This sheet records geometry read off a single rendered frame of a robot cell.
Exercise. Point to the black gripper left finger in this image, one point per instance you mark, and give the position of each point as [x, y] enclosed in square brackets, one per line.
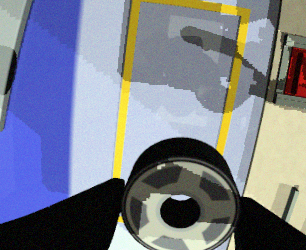
[84, 221]

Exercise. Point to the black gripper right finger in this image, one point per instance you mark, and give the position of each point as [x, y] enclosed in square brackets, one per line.
[260, 229]

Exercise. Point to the black wheel with grey rim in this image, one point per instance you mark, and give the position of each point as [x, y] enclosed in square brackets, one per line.
[180, 165]

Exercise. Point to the yellow rectangular outline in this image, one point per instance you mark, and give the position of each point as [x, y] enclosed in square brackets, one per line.
[129, 53]

